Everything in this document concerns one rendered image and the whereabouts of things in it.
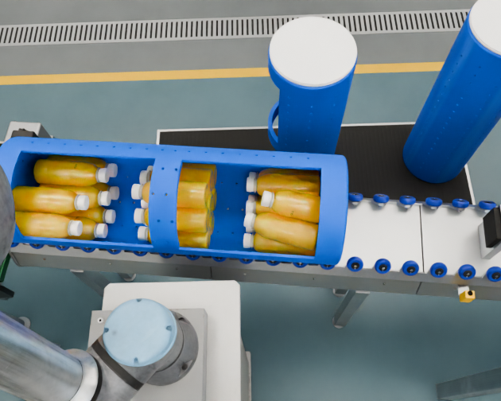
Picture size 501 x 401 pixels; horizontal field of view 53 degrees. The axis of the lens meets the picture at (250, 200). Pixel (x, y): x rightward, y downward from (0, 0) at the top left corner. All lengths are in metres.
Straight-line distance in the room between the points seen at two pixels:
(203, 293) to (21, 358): 0.54
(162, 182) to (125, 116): 1.68
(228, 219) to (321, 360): 1.05
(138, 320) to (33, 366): 0.20
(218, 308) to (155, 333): 0.32
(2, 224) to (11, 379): 0.24
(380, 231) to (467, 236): 0.25
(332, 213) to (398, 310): 1.30
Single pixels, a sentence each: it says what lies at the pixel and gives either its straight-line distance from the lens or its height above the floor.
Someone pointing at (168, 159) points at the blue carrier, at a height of 1.23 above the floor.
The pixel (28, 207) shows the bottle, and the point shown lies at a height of 1.13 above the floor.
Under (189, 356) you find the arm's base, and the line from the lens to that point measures 1.07.
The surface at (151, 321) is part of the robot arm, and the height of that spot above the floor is 1.44.
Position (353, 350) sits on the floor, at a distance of 2.36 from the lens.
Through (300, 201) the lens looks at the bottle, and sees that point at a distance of 1.26.
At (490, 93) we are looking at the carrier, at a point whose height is 0.85.
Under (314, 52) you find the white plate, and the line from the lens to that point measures 1.68.
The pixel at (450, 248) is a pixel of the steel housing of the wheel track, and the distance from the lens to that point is 1.55.
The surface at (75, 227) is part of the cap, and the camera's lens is 1.37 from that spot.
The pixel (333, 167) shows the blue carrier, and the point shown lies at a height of 1.22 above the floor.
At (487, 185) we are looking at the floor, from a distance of 2.79.
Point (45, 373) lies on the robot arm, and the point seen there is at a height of 1.56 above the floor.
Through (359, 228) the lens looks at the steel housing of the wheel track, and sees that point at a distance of 1.51.
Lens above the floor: 2.31
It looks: 66 degrees down
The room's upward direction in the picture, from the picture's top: 4 degrees counter-clockwise
